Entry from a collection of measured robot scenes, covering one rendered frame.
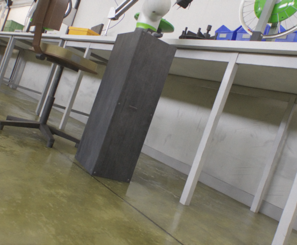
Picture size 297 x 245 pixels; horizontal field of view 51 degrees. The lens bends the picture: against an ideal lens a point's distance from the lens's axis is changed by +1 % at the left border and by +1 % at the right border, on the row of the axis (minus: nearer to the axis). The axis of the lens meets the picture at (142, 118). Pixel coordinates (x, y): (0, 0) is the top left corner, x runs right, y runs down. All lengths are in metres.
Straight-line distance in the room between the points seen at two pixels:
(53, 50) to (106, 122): 0.68
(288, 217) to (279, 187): 1.02
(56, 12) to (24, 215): 1.40
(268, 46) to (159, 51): 0.54
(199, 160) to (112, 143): 0.48
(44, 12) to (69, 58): 0.32
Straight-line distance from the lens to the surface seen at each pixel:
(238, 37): 2.75
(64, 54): 2.06
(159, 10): 1.74
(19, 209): 1.02
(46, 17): 2.12
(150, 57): 1.68
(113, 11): 2.87
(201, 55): 1.92
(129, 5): 2.81
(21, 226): 0.92
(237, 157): 2.65
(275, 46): 1.61
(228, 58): 1.79
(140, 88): 1.66
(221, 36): 2.85
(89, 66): 2.19
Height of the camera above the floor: 0.38
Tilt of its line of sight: 1 degrees down
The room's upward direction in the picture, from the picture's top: 19 degrees clockwise
